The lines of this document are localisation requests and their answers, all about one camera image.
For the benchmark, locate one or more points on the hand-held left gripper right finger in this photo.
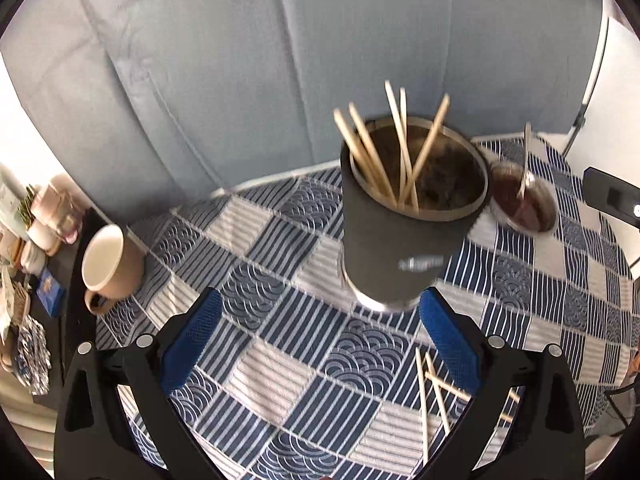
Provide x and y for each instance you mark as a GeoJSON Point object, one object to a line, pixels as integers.
{"type": "Point", "coordinates": [450, 345]}

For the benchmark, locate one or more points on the black cylindrical chopstick holder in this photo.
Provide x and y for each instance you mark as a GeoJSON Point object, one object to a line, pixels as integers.
{"type": "Point", "coordinates": [395, 240]}

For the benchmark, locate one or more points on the pink ceramic jars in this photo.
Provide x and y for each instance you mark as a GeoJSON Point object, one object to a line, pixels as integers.
{"type": "Point", "coordinates": [57, 205]}

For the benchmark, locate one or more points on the metal bowl with dark sauce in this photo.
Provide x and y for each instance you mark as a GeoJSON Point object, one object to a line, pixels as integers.
{"type": "Point", "coordinates": [540, 215]}

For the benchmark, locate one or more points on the small blue box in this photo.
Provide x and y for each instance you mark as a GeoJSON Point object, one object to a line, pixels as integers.
{"type": "Point", "coordinates": [50, 292]}

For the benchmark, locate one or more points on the wooden chopstick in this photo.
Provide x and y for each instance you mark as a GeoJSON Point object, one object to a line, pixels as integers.
{"type": "Point", "coordinates": [432, 127]}
{"type": "Point", "coordinates": [403, 125]}
{"type": "Point", "coordinates": [357, 147]}
{"type": "Point", "coordinates": [395, 115]}
{"type": "Point", "coordinates": [367, 135]}

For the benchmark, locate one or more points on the grey-blue upholstered sofa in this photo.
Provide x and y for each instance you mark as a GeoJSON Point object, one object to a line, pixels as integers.
{"type": "Point", "coordinates": [225, 60]}

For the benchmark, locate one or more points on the metal spoon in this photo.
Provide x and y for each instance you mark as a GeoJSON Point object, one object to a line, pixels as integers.
{"type": "Point", "coordinates": [526, 150]}

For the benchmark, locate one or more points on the crumpled silver foil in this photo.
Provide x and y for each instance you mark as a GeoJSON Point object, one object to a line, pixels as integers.
{"type": "Point", "coordinates": [32, 360]}

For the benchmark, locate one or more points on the white reflector board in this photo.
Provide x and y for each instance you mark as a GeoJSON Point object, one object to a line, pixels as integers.
{"type": "Point", "coordinates": [622, 110]}

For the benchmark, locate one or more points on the pile of wooden chopsticks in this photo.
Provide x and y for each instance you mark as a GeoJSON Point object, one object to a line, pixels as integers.
{"type": "Point", "coordinates": [422, 400]}

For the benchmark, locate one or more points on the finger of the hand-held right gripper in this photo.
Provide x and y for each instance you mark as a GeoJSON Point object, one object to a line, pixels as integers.
{"type": "Point", "coordinates": [612, 195]}

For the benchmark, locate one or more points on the blue white patterned tablecloth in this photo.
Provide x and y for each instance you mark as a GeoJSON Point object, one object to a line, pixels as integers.
{"type": "Point", "coordinates": [280, 360]}

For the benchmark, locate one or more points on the beige ceramic mug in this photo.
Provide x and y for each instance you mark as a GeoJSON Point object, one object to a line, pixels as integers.
{"type": "Point", "coordinates": [127, 270]}

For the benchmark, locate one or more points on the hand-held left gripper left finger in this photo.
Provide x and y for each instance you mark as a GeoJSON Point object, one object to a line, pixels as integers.
{"type": "Point", "coordinates": [192, 340]}

